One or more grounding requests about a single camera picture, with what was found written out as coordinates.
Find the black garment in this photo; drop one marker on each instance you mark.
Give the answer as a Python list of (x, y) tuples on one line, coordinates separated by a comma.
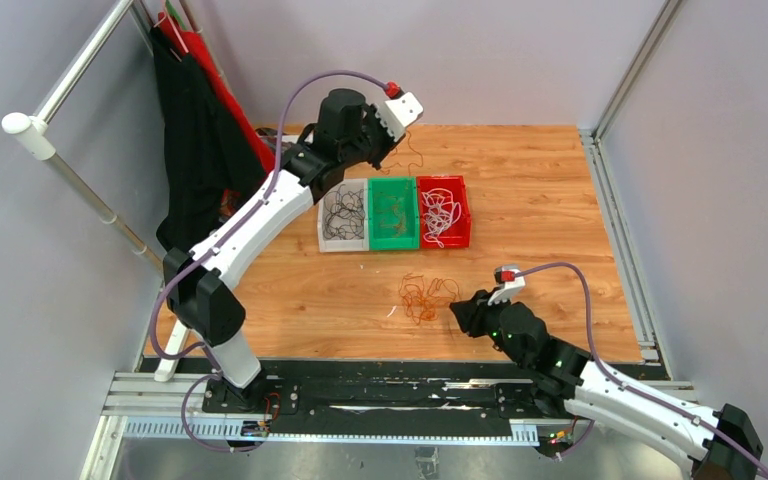
[(205, 150)]

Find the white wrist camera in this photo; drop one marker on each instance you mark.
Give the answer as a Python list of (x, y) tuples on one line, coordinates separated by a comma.
[(509, 282), (397, 115)]

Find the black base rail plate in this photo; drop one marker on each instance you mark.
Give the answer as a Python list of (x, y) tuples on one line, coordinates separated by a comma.
[(385, 398)]

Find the green plastic bin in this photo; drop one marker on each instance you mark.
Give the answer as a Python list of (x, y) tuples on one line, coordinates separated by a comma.
[(393, 214)]

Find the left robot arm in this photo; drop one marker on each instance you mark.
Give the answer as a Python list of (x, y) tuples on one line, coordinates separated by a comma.
[(321, 153)]

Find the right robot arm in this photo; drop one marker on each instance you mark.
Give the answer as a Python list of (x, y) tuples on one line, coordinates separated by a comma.
[(705, 443)]

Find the red plastic bin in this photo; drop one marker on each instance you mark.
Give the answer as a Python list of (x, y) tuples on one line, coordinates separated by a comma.
[(444, 213)]

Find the white plastic bin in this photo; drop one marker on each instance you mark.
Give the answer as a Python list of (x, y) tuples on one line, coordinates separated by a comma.
[(342, 218)]

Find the red garment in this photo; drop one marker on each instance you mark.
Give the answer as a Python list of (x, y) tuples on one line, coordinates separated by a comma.
[(188, 42)]

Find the aluminium frame rail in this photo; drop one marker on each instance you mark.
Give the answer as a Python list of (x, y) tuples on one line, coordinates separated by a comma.
[(655, 368)]

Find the plaid red blue cloth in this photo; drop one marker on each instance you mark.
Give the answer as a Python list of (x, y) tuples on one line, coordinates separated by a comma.
[(232, 201)]

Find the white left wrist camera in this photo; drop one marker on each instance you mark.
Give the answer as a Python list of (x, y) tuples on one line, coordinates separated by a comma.
[(397, 115)]

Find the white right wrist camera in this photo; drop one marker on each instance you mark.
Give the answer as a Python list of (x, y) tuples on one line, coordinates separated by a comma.
[(509, 282)]

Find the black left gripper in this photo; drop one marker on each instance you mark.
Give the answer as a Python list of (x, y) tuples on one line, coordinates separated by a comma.
[(389, 141)]

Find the silver clothes rack pole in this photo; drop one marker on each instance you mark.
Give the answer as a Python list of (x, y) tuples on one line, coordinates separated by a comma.
[(98, 135)]

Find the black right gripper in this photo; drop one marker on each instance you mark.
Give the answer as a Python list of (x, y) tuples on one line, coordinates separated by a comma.
[(471, 313)]

